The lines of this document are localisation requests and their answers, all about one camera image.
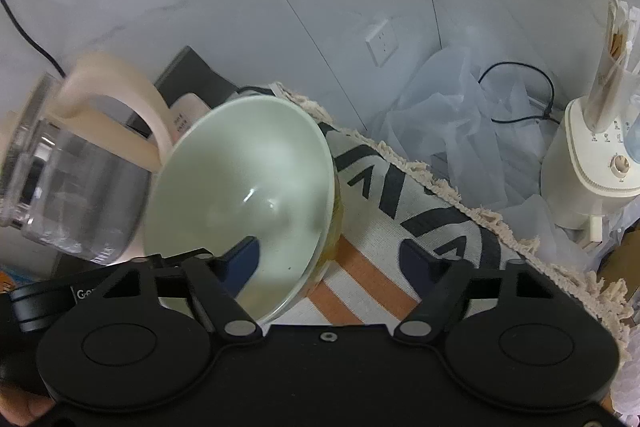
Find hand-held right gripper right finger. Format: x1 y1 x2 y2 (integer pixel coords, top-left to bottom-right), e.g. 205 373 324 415
394 239 561 344

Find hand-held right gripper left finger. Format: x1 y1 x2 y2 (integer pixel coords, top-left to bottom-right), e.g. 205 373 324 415
99 236 262 341

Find pale green bowl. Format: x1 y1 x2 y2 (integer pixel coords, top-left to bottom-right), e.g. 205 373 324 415
142 94 342 325

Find person's left hand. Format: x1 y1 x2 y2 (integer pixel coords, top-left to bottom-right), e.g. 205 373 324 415
0 384 56 427

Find colourful packet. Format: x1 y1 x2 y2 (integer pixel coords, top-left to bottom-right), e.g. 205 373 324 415
0 264 43 296

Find patterned white table cloth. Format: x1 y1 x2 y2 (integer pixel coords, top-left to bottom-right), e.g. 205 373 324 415
270 82 632 350

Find translucent plastic sheet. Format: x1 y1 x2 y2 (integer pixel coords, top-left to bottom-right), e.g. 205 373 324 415
369 44 640 273

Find white kitchen appliance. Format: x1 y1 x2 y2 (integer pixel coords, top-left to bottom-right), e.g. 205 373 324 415
540 97 640 233

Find flat black box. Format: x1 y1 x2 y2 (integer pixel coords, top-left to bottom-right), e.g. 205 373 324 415
125 46 242 135

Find brown cardboard box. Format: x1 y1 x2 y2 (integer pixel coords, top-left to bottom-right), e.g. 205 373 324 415
597 217 640 308

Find paper packets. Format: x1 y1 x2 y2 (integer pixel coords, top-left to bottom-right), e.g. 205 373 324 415
585 0 640 132

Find glass kettle with cream handle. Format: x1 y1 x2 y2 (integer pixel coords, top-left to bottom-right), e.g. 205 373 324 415
0 51 175 269

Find thin black cable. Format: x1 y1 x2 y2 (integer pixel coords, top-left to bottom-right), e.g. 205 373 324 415
477 62 562 126

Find white wall socket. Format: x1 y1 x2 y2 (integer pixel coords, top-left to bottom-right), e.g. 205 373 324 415
363 19 399 68

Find black power cable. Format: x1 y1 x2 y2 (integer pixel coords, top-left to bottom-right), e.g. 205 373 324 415
0 0 68 78

